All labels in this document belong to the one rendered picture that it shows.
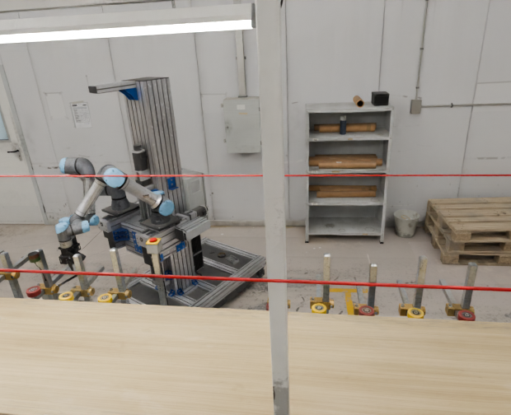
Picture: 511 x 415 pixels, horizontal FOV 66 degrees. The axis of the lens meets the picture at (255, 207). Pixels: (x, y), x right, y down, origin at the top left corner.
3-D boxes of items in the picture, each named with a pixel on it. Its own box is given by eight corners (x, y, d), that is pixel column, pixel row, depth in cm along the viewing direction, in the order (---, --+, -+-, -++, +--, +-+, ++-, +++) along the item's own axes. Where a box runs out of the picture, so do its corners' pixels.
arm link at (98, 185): (102, 157, 264) (63, 220, 262) (106, 161, 255) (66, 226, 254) (117, 166, 271) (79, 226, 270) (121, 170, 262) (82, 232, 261)
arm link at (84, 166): (99, 157, 283) (101, 225, 287) (85, 157, 284) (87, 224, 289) (90, 156, 271) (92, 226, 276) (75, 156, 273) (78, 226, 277)
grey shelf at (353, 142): (305, 226, 506) (305, 103, 445) (377, 226, 495) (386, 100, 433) (305, 243, 466) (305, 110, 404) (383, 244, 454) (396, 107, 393)
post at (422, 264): (410, 326, 228) (419, 254, 209) (415, 326, 227) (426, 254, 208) (410, 330, 225) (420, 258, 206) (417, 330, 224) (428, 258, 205)
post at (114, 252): (126, 311, 254) (111, 246, 235) (131, 311, 254) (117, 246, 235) (124, 314, 251) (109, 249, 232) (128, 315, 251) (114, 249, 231)
